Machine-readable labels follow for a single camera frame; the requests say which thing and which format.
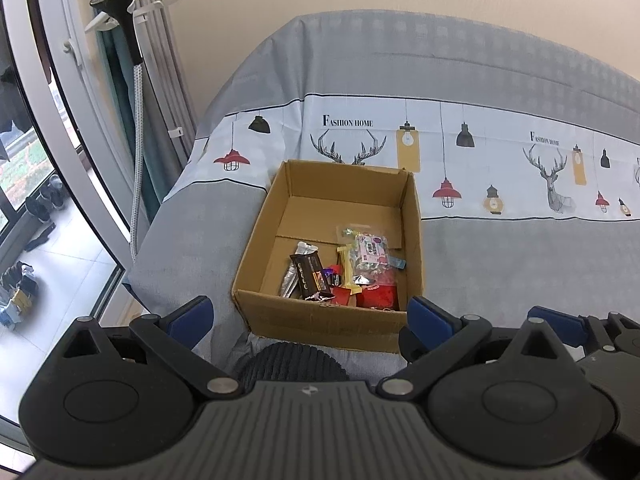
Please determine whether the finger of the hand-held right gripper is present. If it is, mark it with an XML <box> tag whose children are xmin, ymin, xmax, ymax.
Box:
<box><xmin>527</xmin><ymin>306</ymin><xmax>625</xmax><ymax>355</ymax></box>

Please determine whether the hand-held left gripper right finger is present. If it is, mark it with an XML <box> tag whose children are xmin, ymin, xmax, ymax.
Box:
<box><xmin>377</xmin><ymin>296</ymin><xmax>577</xmax><ymax>402</ymax></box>

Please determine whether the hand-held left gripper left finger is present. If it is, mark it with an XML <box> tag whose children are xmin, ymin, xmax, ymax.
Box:
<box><xmin>57</xmin><ymin>296</ymin><xmax>242</xmax><ymax>402</ymax></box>

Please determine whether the red snack packet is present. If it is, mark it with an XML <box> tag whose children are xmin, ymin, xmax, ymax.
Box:
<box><xmin>357</xmin><ymin>282</ymin><xmax>402</xmax><ymax>312</ymax></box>

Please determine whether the clear candy packet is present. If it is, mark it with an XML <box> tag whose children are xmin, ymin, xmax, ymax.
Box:
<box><xmin>336</xmin><ymin>223</ymin><xmax>391</xmax><ymax>274</ymax></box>

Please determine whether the silver snack packet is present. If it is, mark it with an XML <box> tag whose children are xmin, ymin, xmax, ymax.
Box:
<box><xmin>277</xmin><ymin>241</ymin><xmax>319</xmax><ymax>297</ymax></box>

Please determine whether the yellow stick packet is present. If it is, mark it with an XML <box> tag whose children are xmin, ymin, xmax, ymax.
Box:
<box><xmin>335</xmin><ymin>243</ymin><xmax>362</xmax><ymax>292</ymax></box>

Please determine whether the brown cardboard box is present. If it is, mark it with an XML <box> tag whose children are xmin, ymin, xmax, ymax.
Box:
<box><xmin>231</xmin><ymin>159</ymin><xmax>426</xmax><ymax>356</ymax></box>

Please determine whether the dark brown chocolate bar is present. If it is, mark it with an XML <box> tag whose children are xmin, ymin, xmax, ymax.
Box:
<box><xmin>289</xmin><ymin>252</ymin><xmax>332</xmax><ymax>302</ymax></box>

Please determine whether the grey printed bed sheet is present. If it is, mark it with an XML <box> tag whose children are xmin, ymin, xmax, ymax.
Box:
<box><xmin>122</xmin><ymin>9</ymin><xmax>640</xmax><ymax>396</ymax></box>

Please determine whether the dark ribbed cloth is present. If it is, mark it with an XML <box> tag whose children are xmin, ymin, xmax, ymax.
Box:
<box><xmin>234</xmin><ymin>341</ymin><xmax>352</xmax><ymax>392</ymax></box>

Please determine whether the dark shoes pair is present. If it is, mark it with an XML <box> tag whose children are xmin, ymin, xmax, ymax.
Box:
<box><xmin>24</xmin><ymin>174</ymin><xmax>69</xmax><ymax>253</ymax></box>

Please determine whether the teal curtain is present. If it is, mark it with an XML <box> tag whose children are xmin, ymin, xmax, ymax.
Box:
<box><xmin>86</xmin><ymin>0</ymin><xmax>132</xmax><ymax>126</ymax></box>

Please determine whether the black garment steamer head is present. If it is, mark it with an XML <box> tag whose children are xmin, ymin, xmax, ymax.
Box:
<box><xmin>89</xmin><ymin>0</ymin><xmax>147</xmax><ymax>67</ymax></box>

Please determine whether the garment steamer with hose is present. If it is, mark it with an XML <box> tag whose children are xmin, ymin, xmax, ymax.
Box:
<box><xmin>120</xmin><ymin>0</ymin><xmax>200</xmax><ymax>211</ymax></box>

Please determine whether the white window frame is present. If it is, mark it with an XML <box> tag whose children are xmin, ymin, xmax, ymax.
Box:
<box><xmin>0</xmin><ymin>0</ymin><xmax>151</xmax><ymax>431</ymax></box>

